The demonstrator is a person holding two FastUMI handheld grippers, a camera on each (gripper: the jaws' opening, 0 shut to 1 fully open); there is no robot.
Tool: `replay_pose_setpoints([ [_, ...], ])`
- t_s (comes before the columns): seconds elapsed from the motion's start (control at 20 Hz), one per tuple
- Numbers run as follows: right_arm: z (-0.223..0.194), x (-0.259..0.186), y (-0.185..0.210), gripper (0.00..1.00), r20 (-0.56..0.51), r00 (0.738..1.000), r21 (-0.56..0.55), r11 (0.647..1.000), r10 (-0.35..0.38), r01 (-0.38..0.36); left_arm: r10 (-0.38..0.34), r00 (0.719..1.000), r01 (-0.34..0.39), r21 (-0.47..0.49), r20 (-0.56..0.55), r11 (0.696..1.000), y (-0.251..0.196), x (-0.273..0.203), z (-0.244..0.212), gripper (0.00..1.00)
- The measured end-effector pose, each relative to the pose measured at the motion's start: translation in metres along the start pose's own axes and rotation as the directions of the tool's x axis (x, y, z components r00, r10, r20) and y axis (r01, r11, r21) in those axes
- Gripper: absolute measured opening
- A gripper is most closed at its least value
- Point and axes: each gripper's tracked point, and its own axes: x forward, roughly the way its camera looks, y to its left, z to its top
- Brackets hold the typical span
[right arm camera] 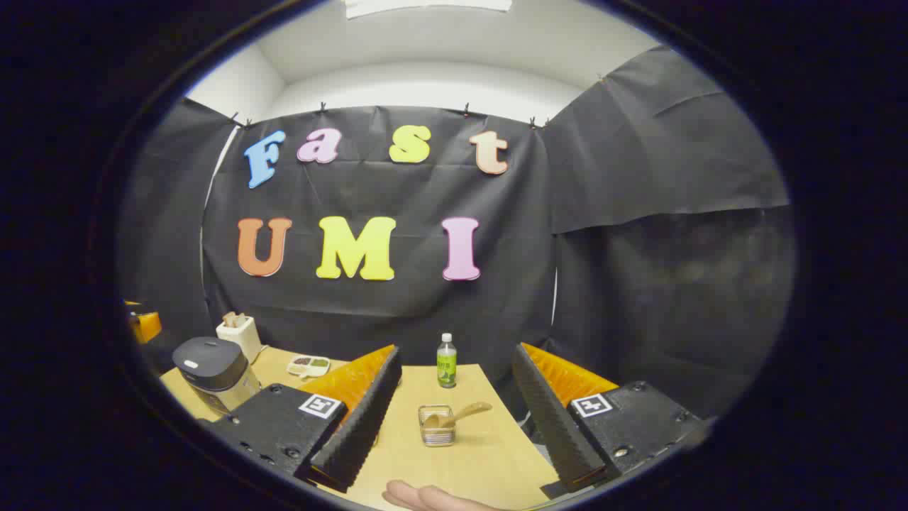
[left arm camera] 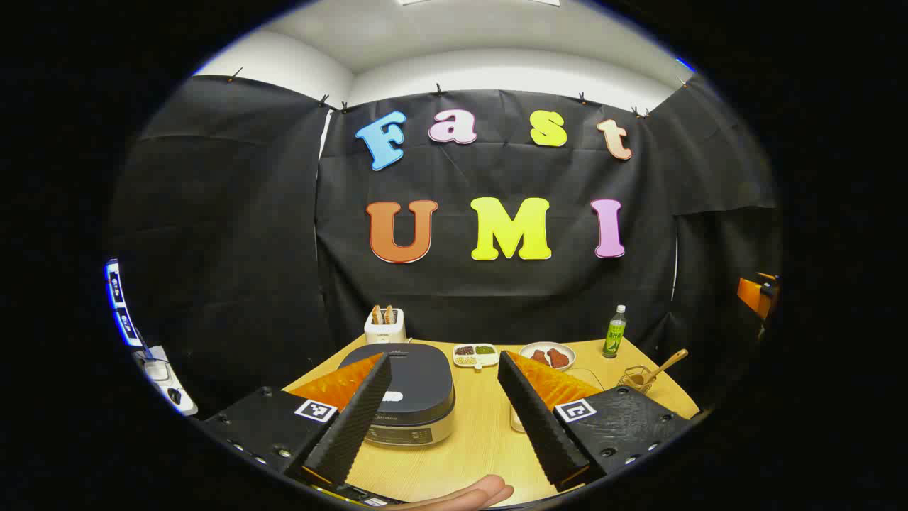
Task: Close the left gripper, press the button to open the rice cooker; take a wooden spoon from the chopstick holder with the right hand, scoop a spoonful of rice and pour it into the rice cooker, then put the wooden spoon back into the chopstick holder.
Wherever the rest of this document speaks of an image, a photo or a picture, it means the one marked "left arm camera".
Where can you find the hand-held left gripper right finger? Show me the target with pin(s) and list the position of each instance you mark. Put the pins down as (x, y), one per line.
(539, 419)

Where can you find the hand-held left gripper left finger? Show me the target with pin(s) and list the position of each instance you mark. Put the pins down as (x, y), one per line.
(358, 419)

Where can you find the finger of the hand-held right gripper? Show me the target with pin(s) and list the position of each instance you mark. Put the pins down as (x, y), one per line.
(753, 294)

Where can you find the black silver rice cooker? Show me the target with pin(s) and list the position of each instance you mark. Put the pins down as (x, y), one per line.
(418, 387)

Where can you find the wooden spoon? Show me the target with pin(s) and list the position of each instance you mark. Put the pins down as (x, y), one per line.
(667, 365)

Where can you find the brown meat piece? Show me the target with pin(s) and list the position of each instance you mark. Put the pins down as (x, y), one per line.
(540, 357)
(559, 358)

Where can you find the clear glass bowl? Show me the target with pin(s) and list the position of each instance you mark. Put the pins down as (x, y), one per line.
(589, 376)

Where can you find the white round plate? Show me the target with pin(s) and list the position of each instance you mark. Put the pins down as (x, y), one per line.
(523, 353)

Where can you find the white divided bean dish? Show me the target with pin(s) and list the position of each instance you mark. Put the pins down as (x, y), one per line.
(475, 358)

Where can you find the white toaster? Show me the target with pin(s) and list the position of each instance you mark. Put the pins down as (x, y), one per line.
(384, 332)

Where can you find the green drink bottle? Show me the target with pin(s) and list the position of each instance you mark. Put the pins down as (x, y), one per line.
(614, 337)

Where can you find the black backdrop cloth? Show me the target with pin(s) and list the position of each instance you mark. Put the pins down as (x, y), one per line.
(461, 298)

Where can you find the white side desk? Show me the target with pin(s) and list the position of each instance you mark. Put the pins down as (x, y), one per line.
(186, 407)

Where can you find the black computer mouse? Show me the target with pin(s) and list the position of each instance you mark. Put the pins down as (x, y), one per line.
(175, 396)

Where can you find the small white box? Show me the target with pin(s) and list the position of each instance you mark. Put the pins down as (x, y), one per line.
(157, 370)

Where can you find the computer monitor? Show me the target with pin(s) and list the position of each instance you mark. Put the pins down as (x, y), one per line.
(119, 298)

